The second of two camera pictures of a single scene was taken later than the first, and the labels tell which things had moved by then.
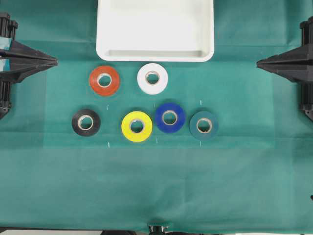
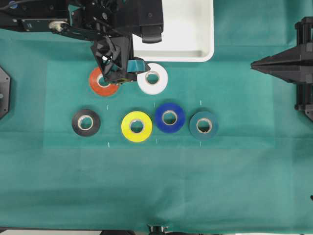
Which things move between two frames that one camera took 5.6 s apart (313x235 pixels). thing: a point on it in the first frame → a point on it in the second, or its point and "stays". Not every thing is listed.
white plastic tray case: (155, 30) stays
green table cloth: (90, 145) stays
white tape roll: (155, 88) stays
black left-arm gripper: (17, 61) → (110, 20)
